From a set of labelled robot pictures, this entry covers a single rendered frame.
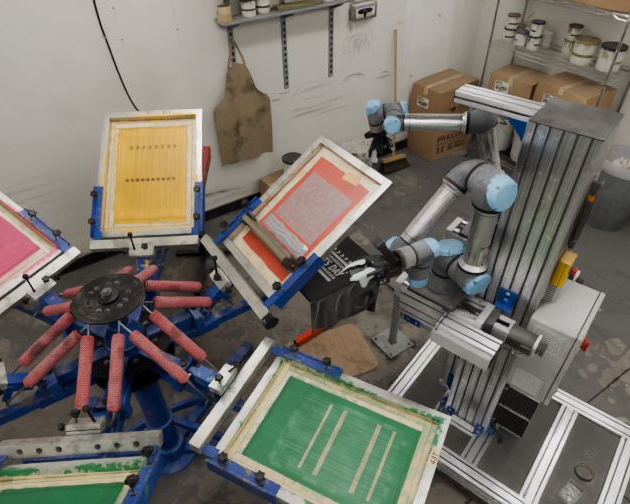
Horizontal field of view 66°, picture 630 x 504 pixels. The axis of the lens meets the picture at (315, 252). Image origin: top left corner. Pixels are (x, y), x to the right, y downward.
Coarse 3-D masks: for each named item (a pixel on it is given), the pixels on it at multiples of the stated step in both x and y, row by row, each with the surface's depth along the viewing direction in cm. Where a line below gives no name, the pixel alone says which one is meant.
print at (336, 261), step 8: (336, 248) 283; (328, 256) 278; (336, 256) 278; (344, 256) 278; (328, 264) 273; (336, 264) 273; (344, 264) 273; (320, 272) 268; (328, 272) 268; (336, 272) 268; (328, 280) 263
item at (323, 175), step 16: (320, 160) 258; (304, 176) 258; (320, 176) 252; (336, 176) 247; (288, 192) 258; (304, 192) 252; (320, 192) 247; (272, 208) 258; (288, 208) 253; (304, 208) 247; (288, 224) 247; (256, 240) 253
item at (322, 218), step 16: (336, 192) 242; (352, 192) 237; (368, 192) 233; (320, 208) 242; (336, 208) 237; (352, 208) 233; (304, 224) 242; (320, 224) 237; (336, 224) 233; (304, 240) 238; (320, 240) 233; (272, 256) 243; (304, 256) 233
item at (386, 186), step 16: (320, 144) 260; (336, 144) 253; (304, 160) 260; (352, 160) 242; (288, 176) 260; (368, 176) 235; (272, 192) 259; (384, 192) 225; (256, 208) 259; (368, 208) 225; (240, 224) 259; (352, 224) 225; (224, 240) 259; (336, 240) 224; (240, 256) 248; (320, 256) 224; (256, 272) 238
